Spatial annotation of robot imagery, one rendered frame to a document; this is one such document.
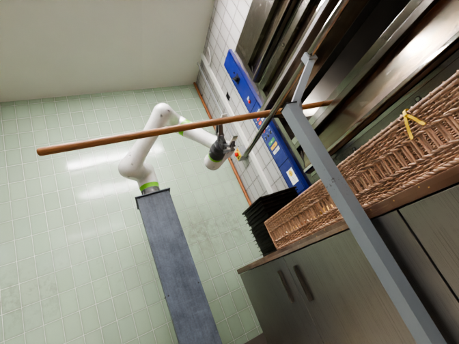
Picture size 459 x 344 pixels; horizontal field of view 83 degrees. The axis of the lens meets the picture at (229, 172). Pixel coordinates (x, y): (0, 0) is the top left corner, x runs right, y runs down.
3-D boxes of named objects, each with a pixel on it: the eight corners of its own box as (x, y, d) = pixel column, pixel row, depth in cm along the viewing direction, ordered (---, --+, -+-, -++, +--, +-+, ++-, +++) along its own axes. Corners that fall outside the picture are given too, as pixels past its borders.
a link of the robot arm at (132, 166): (109, 170, 158) (155, 96, 161) (127, 175, 173) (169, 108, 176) (123, 179, 153) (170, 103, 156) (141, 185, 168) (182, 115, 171)
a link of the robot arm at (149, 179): (133, 192, 166) (126, 166, 172) (148, 196, 180) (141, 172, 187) (150, 183, 164) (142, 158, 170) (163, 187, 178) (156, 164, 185)
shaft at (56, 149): (35, 153, 87) (34, 146, 88) (39, 158, 90) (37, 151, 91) (366, 97, 159) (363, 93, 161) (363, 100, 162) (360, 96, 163)
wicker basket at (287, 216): (342, 221, 149) (318, 180, 159) (436, 178, 102) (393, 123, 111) (274, 252, 129) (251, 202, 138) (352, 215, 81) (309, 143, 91)
